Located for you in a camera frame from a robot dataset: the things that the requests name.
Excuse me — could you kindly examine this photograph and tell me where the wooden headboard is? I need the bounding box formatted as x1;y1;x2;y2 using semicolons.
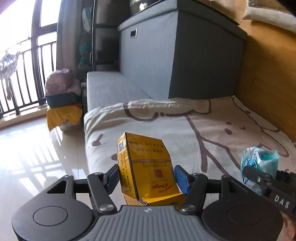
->
233;19;296;144

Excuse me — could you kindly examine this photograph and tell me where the green cardboard box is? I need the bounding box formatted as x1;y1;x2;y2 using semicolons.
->
80;82;88;114

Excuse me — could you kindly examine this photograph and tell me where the dark plastic tray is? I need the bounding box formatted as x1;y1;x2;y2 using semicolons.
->
46;91;81;108

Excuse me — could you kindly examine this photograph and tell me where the black window railing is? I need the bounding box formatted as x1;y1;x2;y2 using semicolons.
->
0;39;57;116

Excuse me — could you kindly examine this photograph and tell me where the brown curtain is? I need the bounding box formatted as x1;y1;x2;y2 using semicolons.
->
57;0;97;79

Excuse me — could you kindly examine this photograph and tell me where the black drawer shelf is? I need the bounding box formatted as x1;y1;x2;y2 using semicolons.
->
92;0;130;71

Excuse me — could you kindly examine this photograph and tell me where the black round box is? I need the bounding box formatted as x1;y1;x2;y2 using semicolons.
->
128;0;174;18

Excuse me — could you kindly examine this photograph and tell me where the person's right hand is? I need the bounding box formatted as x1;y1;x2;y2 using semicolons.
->
284;213;296;241

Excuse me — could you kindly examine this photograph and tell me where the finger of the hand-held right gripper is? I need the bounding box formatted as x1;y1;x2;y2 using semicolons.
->
243;165;278;194

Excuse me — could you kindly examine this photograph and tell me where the white plastic bag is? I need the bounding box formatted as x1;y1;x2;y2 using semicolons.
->
60;119;79;133

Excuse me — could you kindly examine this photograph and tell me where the teal tissue packet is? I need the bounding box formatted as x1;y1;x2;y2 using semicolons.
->
240;146;280;194

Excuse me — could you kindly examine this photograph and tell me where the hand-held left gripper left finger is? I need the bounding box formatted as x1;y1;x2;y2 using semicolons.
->
47;163;119;215

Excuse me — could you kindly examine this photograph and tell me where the grey storage box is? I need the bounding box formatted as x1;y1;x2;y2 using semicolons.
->
117;0;248;100

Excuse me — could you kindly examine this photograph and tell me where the printed beige pillow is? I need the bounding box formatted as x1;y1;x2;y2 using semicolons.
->
242;0;296;33

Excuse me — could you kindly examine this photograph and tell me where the green patterned bag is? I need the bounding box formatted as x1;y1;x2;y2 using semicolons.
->
78;35;93;70

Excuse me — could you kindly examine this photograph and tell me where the white packet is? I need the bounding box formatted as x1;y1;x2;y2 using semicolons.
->
81;6;94;33

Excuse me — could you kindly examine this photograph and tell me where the grey seat cushion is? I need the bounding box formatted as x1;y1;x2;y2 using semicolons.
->
86;71;153;112

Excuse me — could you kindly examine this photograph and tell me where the printed beige blanket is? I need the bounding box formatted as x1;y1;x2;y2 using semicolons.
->
83;96;296;202

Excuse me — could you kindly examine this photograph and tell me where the hanging wire basket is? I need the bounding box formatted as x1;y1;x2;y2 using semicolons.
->
0;45;26;101

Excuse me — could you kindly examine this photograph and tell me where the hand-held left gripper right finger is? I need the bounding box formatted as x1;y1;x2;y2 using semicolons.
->
174;165;264;214

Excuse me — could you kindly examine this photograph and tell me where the yellow cloth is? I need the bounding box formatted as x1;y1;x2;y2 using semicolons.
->
46;103;84;131

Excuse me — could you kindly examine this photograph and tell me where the yellow cigarette box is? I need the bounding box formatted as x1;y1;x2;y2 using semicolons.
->
116;132;185;207

